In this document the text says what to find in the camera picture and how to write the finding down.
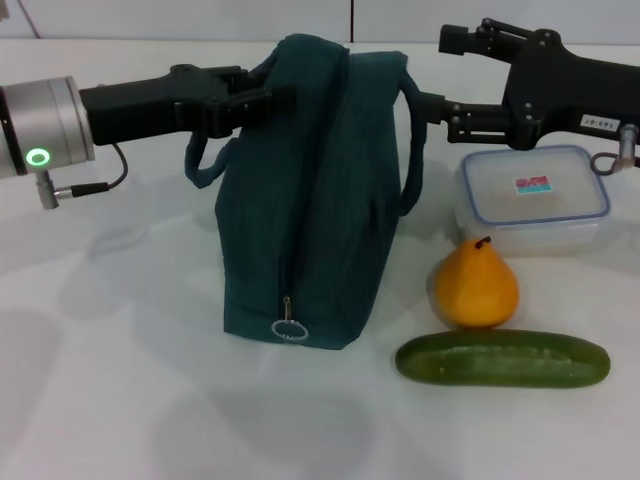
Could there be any yellow orange pear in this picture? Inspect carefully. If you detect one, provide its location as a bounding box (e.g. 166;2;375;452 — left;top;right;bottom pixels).
432;235;522;331

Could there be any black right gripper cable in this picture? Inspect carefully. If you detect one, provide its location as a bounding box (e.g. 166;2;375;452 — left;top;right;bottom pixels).
591;123;640;177

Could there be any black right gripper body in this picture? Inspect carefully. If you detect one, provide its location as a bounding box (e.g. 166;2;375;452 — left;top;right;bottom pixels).
501;29;640;151

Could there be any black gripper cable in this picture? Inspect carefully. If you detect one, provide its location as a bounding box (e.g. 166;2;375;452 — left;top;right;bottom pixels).
33;141;130;210
591;123;640;177

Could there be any green cucumber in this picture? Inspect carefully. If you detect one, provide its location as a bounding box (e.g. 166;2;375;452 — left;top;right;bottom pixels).
394;328;613;390

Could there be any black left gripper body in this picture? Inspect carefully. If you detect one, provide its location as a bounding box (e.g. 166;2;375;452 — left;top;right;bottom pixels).
78;63;250;148

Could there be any dark teal insulated bag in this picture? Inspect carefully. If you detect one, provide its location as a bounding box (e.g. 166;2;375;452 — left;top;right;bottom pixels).
183;32;427;352

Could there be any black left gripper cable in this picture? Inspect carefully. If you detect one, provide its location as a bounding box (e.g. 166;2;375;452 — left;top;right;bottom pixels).
33;141;130;210

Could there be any thin grey wall cable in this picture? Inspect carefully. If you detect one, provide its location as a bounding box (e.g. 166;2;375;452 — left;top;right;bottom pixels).
17;0;42;40

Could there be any clear plastic food container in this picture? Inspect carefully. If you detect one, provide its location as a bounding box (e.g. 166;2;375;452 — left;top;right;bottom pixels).
453;143;613;259

